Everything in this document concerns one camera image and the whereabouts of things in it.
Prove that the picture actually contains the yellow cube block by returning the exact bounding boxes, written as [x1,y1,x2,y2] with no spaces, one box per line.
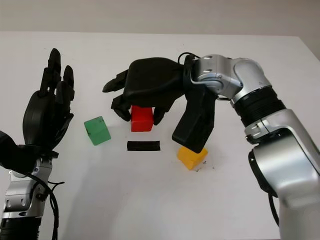
[176,146,209,171]

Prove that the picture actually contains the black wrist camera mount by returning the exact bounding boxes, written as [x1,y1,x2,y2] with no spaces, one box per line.
[171,74,216,154]
[0,129,60,173]

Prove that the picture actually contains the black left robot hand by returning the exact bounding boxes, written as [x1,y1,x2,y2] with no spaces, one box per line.
[22,48,75,151]

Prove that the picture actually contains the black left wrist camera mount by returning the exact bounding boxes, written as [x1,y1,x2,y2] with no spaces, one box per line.
[0,129,60,173]

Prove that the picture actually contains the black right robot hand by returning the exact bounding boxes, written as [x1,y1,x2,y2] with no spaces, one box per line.
[102,56,191,126]

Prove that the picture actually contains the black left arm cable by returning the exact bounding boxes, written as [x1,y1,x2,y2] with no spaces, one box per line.
[32,172,66,240]

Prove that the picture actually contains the black tape strip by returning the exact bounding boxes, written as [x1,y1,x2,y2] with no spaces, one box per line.
[126,140,161,152]

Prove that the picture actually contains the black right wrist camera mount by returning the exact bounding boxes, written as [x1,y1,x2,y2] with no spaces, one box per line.
[171,74,216,154]

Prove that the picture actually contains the red cube block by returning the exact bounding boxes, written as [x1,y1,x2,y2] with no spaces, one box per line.
[130,104,154,133]

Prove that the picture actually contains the green cube block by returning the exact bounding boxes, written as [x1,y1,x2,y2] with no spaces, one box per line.
[83,115,112,146]

